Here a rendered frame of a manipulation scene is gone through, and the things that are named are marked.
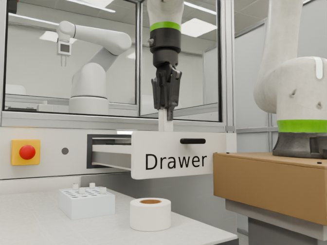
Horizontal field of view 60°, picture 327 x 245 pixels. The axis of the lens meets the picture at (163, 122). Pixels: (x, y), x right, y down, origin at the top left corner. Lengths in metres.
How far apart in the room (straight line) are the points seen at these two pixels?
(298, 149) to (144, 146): 0.36
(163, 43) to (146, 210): 0.49
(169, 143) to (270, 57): 0.43
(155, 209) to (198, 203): 0.75
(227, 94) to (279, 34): 0.46
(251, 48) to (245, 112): 0.63
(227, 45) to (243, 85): 1.65
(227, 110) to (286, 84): 0.59
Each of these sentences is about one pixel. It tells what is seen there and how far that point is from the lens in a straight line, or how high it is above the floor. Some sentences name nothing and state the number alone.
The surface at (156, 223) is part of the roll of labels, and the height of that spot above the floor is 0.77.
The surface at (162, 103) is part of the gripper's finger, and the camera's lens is 0.84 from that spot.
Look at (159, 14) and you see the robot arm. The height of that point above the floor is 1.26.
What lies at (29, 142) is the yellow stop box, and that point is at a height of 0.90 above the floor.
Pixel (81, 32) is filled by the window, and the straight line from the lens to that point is 1.04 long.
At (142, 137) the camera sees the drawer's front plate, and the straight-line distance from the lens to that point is 0.66.
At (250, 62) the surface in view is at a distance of 2.98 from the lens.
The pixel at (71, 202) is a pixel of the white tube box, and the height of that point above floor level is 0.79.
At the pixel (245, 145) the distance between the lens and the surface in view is 2.94.
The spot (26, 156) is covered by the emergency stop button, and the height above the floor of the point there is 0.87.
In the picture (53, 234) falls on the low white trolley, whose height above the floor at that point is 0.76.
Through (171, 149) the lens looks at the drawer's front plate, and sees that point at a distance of 0.70.
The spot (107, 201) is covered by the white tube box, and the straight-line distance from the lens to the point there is 0.58.
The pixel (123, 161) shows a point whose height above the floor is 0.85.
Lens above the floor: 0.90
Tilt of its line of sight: 4 degrees up
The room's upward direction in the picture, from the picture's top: straight up
